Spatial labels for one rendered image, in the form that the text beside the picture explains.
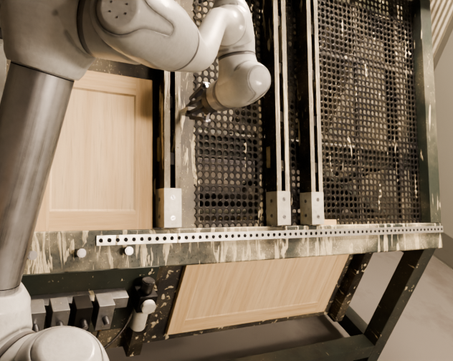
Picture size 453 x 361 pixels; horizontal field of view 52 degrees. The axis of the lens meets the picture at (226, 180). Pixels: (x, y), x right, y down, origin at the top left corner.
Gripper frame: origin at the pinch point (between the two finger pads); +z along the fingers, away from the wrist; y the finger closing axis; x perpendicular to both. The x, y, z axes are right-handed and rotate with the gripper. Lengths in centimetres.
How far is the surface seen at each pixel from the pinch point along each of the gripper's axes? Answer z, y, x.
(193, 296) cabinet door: 44, -67, -25
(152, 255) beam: 3.5, -46.1, 10.5
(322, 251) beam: 4, -48, -60
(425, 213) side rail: 7, -34, -129
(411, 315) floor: 75, -100, -203
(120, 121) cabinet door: 6.8, -4.1, 20.1
